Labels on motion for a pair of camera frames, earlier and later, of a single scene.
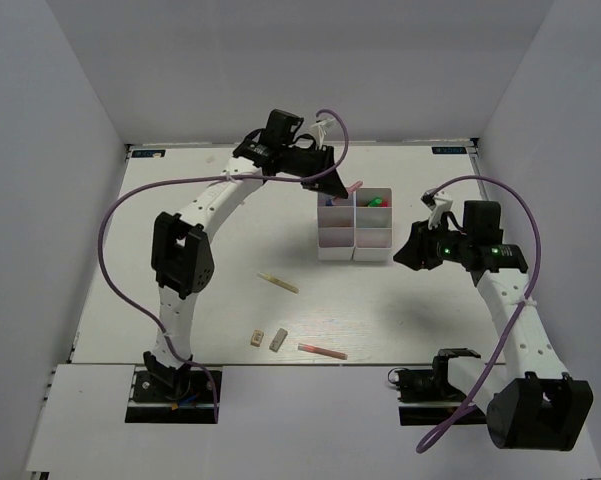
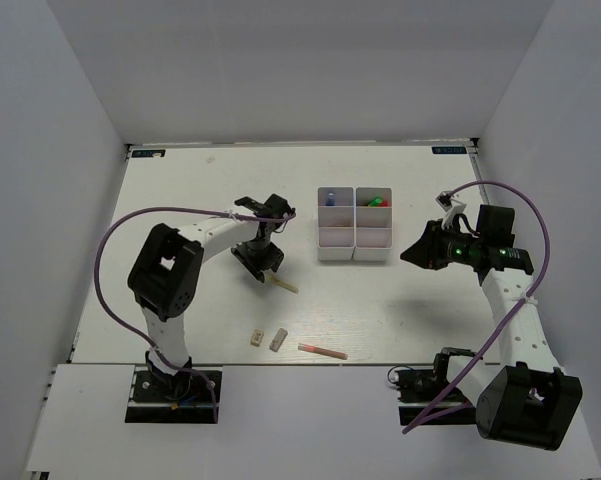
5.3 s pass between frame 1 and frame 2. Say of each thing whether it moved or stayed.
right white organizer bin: stayed
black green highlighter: stayed
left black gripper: moved
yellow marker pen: stayed
